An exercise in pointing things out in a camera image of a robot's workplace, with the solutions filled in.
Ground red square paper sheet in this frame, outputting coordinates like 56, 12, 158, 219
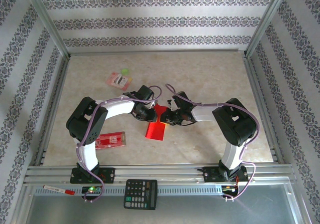
144, 103, 168, 142

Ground circuit board with orange wires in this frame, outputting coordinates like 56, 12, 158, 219
221, 183, 240, 193

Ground aluminium frame wall rail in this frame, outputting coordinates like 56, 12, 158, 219
68, 49, 247, 57

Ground pink blister pack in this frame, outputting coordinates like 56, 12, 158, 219
105, 71, 133, 91

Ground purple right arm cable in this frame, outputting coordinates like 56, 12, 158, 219
165, 83, 261, 202

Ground aluminium frame side rail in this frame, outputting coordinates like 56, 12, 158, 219
33, 56, 71, 167
243, 56, 286, 164

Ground red flat package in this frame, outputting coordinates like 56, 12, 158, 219
96, 131, 127, 150

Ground white red marker pen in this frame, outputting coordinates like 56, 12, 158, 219
42, 184, 76, 196

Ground grey slotted cable duct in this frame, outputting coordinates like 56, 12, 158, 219
32, 185, 225, 196

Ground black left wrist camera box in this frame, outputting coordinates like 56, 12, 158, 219
136, 85, 155, 102

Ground circuit board with green light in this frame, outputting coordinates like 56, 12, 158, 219
81, 185, 102, 194

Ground black calculator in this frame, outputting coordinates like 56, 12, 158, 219
123, 178, 159, 211

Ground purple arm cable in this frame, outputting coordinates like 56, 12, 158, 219
76, 85, 163, 203
165, 83, 261, 202

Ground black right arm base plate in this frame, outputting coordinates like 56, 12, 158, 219
202, 166, 250, 184

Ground aluminium frame cross rail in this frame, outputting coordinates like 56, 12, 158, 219
23, 162, 297, 184

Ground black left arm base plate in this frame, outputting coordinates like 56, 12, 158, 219
69, 167, 116, 184

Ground grey metal shelf sheet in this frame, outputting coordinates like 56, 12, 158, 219
24, 183, 301, 224

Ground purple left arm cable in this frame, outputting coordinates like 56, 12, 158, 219
76, 85, 163, 203

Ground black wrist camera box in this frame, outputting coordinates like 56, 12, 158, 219
136, 85, 155, 102
171, 91, 193, 109

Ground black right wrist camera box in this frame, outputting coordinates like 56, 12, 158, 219
171, 91, 193, 109

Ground aluminium frame corner post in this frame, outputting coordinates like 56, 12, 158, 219
243, 0, 293, 58
21, 0, 72, 59

